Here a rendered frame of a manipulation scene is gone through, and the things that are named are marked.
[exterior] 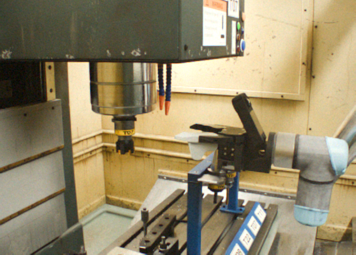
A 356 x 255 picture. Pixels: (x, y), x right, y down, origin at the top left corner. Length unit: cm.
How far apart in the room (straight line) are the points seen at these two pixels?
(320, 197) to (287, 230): 99
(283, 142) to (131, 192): 158
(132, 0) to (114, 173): 166
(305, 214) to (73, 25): 63
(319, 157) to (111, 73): 47
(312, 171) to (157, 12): 44
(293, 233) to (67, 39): 133
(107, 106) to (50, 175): 59
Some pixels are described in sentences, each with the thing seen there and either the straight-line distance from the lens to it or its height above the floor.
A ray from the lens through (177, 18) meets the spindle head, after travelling 67.
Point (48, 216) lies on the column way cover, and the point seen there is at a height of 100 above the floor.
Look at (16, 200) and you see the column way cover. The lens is 126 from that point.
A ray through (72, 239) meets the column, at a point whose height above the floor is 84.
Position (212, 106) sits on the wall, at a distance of 187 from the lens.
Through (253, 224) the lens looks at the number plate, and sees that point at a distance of 143.
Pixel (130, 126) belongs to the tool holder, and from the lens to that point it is 88.
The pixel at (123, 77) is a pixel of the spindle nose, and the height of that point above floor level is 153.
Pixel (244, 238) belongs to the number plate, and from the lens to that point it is 133.
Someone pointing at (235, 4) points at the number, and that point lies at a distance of 100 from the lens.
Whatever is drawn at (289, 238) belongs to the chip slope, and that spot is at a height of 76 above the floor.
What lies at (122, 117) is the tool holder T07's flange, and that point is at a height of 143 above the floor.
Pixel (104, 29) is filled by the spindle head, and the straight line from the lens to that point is 75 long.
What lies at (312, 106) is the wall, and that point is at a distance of 176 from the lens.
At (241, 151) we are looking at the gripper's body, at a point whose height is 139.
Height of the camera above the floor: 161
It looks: 12 degrees down
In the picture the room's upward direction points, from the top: straight up
